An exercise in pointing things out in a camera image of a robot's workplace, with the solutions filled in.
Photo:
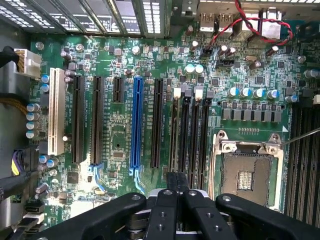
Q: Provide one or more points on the blue expansion slot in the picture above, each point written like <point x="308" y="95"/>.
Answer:
<point x="136" y="120"/>

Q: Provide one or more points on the white PCI expansion slot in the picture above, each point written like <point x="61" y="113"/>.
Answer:
<point x="57" y="112"/>

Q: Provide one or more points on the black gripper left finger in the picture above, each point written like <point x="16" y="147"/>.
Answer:
<point x="162" y="217"/>

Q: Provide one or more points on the silver USB port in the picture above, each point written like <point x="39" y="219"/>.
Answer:
<point x="225" y="22"/>
<point x="207" y="22"/>

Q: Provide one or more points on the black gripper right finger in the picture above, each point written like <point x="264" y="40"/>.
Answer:
<point x="197" y="220"/>

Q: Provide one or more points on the green motherboard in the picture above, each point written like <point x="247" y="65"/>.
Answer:
<point x="117" y="130"/>

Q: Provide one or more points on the silver CPU socket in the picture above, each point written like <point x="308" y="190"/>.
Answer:
<point x="247" y="177"/>

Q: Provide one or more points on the silver rear port block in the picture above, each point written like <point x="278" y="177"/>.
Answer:
<point x="270" y="25"/>

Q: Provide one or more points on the white power connector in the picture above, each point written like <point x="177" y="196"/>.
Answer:
<point x="28" y="63"/>

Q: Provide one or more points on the long black expansion slot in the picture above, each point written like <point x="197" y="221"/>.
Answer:
<point x="78" y="120"/>
<point x="157" y="125"/>
<point x="97" y="120"/>

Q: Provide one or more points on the black RAM slot white clip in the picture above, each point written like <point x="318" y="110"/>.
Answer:
<point x="194" y="140"/>
<point x="174" y="130"/>

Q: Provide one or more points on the short black expansion slot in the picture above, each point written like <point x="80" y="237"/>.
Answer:
<point x="118" y="90"/>

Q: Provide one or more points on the thin metal locking lever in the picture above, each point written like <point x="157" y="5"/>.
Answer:
<point x="300" y="137"/>

